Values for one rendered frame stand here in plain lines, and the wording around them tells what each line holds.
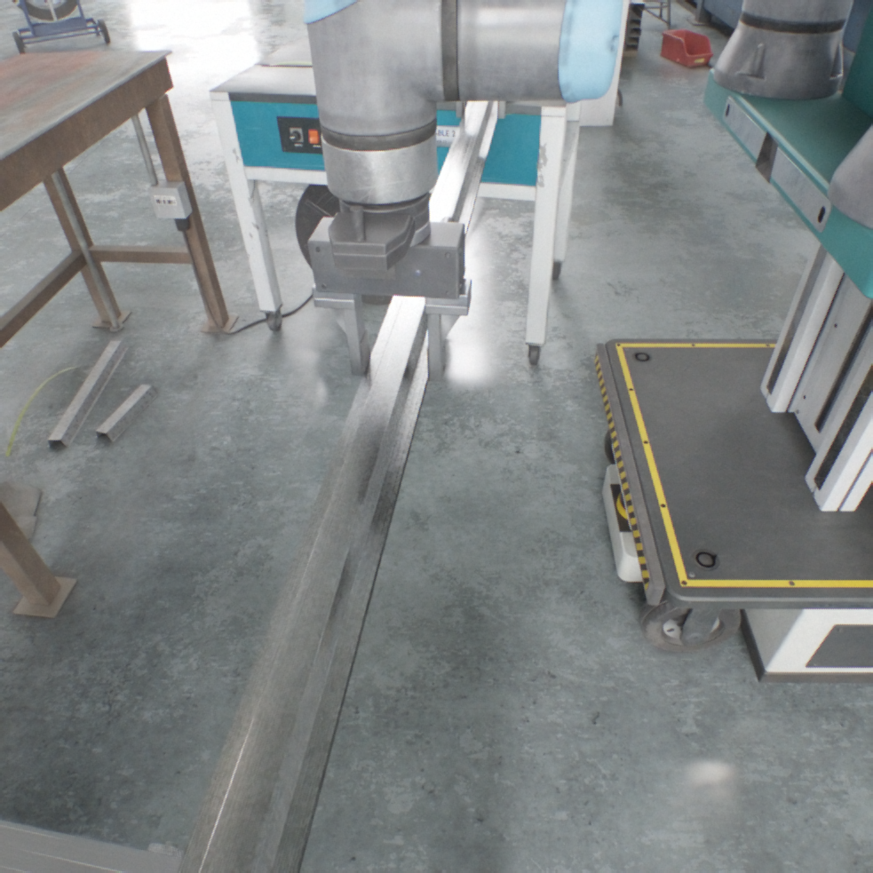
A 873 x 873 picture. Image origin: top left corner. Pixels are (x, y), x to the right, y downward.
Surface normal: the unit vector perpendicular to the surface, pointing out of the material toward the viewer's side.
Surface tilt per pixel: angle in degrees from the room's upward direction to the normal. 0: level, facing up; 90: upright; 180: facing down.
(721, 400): 0
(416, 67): 105
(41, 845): 0
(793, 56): 70
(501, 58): 101
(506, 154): 90
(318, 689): 75
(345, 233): 0
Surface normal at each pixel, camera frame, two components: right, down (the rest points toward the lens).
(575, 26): -0.02, 0.48
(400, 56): -0.05, 0.79
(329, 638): 0.95, -0.11
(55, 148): 0.99, 0.07
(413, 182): 0.61, 0.52
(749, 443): -0.03, -0.73
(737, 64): -0.86, 0.04
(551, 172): -0.26, 0.66
